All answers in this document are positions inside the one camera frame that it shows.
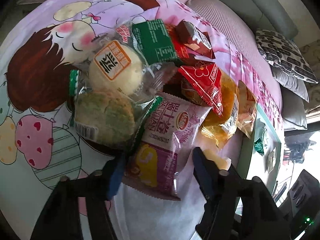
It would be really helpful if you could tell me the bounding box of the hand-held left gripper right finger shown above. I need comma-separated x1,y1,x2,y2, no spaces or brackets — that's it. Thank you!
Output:
192,147,293,240

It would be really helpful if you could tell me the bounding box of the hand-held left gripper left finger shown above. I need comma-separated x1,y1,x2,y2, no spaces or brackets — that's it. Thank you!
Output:
30,152,127,240

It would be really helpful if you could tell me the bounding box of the purple snack packet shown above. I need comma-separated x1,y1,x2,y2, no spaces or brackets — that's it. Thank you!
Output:
124,92,213,202

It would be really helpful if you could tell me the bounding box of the orange yellow packet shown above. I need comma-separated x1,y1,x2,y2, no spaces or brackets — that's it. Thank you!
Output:
201,72,240,148

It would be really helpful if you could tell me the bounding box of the cream packet with orange print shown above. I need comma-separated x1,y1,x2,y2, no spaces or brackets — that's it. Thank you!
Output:
266,150,277,173

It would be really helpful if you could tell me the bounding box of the small green packet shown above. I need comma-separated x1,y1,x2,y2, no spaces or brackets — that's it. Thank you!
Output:
254,140,265,155

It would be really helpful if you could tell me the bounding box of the clear green cake packet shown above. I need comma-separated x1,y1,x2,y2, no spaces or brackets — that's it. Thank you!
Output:
69,69,163,155

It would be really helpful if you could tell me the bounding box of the teal cardboard box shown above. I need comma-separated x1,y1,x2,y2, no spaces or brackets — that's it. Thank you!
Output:
237,102,283,198

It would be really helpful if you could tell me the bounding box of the white bun packet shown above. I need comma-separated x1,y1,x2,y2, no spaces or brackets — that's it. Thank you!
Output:
75,21,178,100

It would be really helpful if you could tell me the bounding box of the pale yellow jelly cup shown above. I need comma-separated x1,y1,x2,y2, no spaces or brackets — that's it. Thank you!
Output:
204,149,232,172

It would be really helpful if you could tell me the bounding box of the grey pillow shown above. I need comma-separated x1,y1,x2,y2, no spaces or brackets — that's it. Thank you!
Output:
271,66,310,103

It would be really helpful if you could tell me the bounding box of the orange red packet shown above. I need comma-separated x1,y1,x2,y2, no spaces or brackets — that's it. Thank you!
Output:
164,24,182,60

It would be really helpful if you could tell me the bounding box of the brown snack packet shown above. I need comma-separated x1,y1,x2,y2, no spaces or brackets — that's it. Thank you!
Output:
175,21,213,53

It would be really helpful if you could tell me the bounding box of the dark green packet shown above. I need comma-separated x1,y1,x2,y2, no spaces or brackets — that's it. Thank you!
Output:
131,19,177,67

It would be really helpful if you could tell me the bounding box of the printed blanket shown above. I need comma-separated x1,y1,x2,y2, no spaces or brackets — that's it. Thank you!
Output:
0,0,284,240

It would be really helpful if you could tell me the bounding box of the black and white patterned pillow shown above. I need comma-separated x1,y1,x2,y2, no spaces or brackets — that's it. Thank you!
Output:
255,29,318,84

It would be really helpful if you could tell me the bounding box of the pink textured bedspread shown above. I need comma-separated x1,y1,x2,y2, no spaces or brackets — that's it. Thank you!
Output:
185,0,283,110

